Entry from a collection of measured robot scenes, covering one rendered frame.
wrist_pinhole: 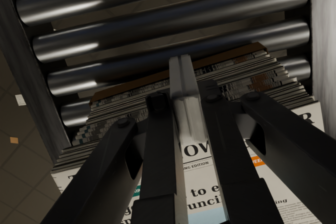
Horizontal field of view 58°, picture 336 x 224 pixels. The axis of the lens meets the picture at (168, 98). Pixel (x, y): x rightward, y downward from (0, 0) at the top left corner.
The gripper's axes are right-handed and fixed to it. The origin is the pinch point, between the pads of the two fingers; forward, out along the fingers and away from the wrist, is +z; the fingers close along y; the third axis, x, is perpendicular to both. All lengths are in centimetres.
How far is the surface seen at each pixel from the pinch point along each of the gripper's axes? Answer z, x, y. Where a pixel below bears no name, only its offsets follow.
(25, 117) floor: 111, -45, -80
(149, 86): 26.9, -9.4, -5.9
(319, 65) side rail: 31.5, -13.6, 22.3
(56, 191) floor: 111, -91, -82
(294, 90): 11.7, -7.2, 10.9
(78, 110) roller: 31.8, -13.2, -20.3
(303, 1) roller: 31.8, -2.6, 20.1
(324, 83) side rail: 31.5, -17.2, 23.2
